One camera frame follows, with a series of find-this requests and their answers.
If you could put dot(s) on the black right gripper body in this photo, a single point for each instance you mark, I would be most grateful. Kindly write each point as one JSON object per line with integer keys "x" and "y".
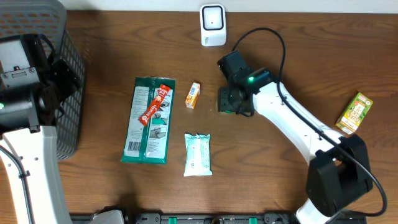
{"x": 229, "y": 99}

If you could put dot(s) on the orange snack packet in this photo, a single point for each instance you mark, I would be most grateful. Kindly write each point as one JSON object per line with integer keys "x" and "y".
{"x": 193, "y": 95}

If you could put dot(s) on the light blue wipes pack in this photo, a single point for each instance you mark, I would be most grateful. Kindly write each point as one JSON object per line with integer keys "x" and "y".
{"x": 198, "y": 155}

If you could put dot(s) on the red Nescafe coffee stick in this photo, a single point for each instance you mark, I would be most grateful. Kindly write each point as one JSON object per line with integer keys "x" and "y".
{"x": 155, "y": 104}

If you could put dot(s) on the green white package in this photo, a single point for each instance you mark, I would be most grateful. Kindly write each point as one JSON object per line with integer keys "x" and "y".
{"x": 148, "y": 144}

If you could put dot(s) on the green tea carton box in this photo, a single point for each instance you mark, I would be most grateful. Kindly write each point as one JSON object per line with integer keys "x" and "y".
{"x": 354, "y": 113}

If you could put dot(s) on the green lid jar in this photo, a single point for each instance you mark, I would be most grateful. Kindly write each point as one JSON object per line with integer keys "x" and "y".
{"x": 228, "y": 111}

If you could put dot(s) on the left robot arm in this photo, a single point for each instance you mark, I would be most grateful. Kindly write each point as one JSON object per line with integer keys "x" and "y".
{"x": 35, "y": 81}

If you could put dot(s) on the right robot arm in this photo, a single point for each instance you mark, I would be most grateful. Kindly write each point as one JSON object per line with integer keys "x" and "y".
{"x": 338, "y": 167}

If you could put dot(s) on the grey plastic mesh basket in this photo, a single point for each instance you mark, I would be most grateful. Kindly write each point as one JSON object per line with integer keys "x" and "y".
{"x": 49, "y": 17}

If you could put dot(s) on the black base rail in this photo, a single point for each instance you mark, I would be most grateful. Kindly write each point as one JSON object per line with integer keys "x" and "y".
{"x": 266, "y": 218}

